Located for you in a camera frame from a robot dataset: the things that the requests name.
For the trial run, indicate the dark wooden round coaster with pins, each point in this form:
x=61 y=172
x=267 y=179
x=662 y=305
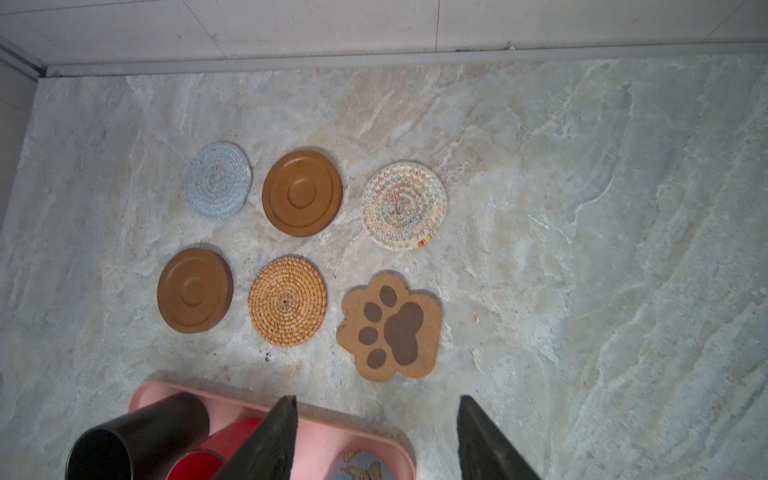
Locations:
x=195 y=290

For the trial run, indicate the black mug red inside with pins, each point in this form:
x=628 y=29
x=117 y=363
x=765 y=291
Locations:
x=206 y=459

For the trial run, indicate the multicolour woven round coaster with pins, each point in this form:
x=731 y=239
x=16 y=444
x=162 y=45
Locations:
x=403 y=206

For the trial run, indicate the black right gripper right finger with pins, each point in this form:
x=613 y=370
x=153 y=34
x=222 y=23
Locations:
x=484 y=452

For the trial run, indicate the cork paw print coaster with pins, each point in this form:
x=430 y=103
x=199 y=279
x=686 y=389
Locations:
x=390 y=329

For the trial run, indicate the blue-grey woven round coaster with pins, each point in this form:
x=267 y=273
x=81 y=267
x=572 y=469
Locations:
x=218 y=181

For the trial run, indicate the pink tray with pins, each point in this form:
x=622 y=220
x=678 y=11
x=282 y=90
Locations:
x=318 y=443

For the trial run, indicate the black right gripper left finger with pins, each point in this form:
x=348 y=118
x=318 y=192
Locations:
x=268 y=453

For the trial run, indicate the metal corner profile left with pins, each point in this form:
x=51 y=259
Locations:
x=21 y=60

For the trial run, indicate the woven rattan round coaster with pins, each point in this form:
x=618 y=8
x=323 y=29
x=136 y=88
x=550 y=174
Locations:
x=287 y=301

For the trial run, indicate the blue mug yellow inside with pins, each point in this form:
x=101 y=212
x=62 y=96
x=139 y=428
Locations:
x=359 y=465

